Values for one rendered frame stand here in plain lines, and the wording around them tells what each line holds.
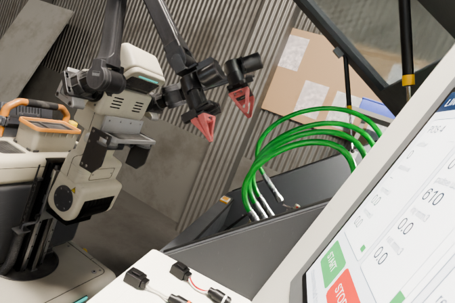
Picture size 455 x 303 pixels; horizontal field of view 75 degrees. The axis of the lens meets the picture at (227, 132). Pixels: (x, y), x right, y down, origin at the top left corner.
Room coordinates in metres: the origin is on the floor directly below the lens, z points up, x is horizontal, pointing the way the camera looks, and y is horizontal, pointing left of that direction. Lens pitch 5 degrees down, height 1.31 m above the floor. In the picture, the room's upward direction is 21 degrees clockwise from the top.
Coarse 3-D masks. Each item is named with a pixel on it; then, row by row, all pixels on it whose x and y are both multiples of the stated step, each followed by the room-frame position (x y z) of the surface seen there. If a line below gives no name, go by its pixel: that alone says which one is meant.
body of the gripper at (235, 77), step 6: (234, 72) 1.00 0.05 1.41; (240, 72) 1.00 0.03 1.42; (228, 78) 1.01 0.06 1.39; (234, 78) 0.99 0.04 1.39; (240, 78) 0.99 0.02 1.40; (234, 84) 0.95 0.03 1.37; (240, 84) 0.95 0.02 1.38; (246, 84) 0.97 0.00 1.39; (228, 90) 0.97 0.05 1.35; (240, 96) 1.03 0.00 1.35
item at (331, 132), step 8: (288, 136) 0.73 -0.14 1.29; (296, 136) 0.72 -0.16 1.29; (304, 136) 0.72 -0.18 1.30; (344, 136) 0.70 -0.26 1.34; (352, 136) 0.70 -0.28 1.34; (280, 144) 0.73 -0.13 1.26; (360, 144) 0.69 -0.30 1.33; (264, 152) 0.74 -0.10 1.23; (360, 152) 0.69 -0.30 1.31; (256, 160) 0.74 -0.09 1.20; (248, 192) 0.74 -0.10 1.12; (256, 200) 0.73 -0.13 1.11; (256, 208) 0.73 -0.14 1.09; (264, 216) 0.72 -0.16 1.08
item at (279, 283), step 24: (432, 72) 0.50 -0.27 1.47; (432, 96) 0.41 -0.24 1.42; (408, 120) 0.43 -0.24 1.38; (384, 144) 0.46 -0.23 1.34; (360, 168) 0.49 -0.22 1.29; (360, 192) 0.40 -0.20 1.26; (336, 216) 0.43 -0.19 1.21; (312, 240) 0.45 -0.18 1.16; (288, 264) 0.47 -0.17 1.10; (264, 288) 0.51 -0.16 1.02; (288, 288) 0.39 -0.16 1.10
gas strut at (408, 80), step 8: (400, 0) 0.55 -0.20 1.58; (408, 0) 0.54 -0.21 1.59; (400, 8) 0.55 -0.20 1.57; (408, 8) 0.54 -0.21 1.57; (400, 16) 0.55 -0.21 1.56; (408, 16) 0.54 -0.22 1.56; (400, 24) 0.55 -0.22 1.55; (408, 24) 0.54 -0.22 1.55; (400, 32) 0.55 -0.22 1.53; (408, 32) 0.54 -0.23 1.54; (400, 40) 0.55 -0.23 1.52; (408, 40) 0.54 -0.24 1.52; (408, 48) 0.54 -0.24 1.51; (408, 56) 0.54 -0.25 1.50; (408, 64) 0.54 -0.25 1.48; (408, 72) 0.54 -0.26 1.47; (408, 80) 0.54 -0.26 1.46; (408, 88) 0.54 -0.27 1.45; (408, 96) 0.54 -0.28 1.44
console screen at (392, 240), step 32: (448, 96) 0.35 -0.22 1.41; (416, 128) 0.37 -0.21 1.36; (448, 128) 0.29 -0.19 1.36; (416, 160) 0.30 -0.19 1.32; (448, 160) 0.25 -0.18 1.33; (384, 192) 0.32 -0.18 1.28; (416, 192) 0.26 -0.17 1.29; (448, 192) 0.21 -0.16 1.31; (352, 224) 0.34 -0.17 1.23; (384, 224) 0.27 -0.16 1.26; (416, 224) 0.22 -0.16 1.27; (448, 224) 0.19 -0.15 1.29; (320, 256) 0.35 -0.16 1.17; (352, 256) 0.28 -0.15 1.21; (384, 256) 0.23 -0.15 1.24; (416, 256) 0.19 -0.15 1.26; (448, 256) 0.17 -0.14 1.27; (320, 288) 0.29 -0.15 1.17; (352, 288) 0.24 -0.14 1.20; (384, 288) 0.20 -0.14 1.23; (416, 288) 0.17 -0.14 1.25; (448, 288) 0.15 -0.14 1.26
